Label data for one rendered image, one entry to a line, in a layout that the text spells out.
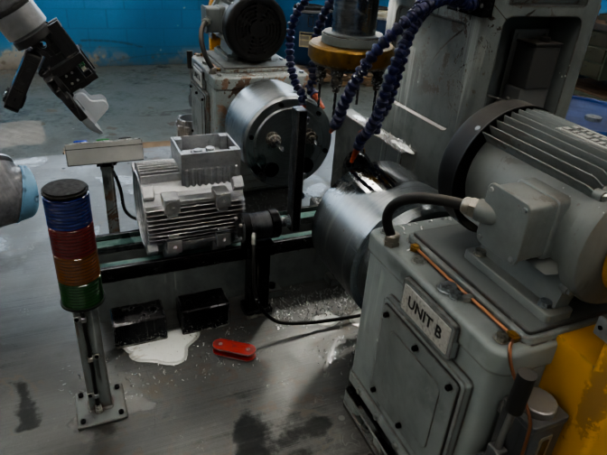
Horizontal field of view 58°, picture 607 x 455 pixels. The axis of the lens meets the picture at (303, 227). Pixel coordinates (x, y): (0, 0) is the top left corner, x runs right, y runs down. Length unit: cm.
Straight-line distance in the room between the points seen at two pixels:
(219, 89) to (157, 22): 511
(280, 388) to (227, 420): 12
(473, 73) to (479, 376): 67
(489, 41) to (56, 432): 103
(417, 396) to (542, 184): 32
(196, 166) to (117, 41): 559
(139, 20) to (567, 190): 619
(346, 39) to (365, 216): 38
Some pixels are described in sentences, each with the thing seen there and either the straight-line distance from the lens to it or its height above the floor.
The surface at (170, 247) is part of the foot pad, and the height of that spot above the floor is 97.
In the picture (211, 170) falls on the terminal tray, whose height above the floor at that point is 111.
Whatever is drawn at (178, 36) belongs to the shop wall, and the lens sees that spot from 673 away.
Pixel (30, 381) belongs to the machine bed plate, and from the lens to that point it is 113.
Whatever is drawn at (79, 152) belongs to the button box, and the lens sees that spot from 135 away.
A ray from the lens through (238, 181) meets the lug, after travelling 111.
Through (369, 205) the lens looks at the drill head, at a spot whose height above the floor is 114.
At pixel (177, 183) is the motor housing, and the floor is 108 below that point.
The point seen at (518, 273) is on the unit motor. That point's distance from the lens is 71.
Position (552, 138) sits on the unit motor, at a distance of 68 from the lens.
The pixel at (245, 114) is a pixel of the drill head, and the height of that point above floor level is 111.
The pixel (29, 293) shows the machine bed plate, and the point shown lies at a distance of 134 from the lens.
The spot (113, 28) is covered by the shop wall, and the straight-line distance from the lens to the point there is 662.
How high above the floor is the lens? 155
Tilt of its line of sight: 29 degrees down
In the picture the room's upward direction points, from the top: 4 degrees clockwise
